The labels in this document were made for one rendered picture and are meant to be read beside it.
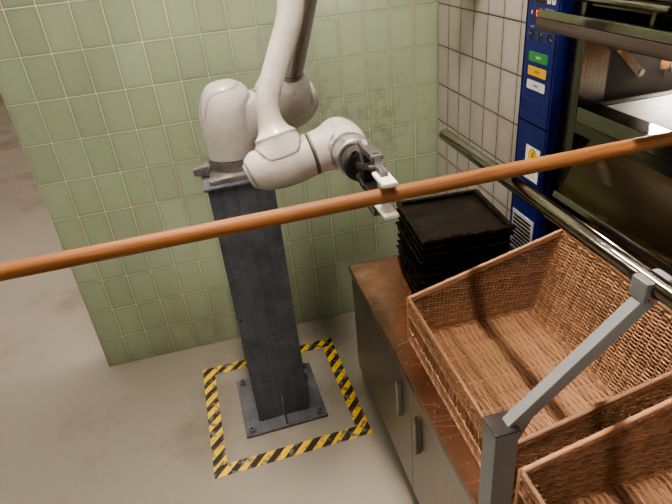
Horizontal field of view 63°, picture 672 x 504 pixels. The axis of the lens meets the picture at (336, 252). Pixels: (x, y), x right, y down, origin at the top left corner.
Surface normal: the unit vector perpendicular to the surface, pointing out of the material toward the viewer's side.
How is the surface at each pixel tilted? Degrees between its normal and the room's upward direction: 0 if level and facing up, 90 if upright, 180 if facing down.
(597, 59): 90
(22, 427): 0
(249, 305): 90
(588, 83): 90
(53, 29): 90
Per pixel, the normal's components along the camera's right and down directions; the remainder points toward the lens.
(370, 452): -0.09, -0.86
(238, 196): 0.28, 0.47
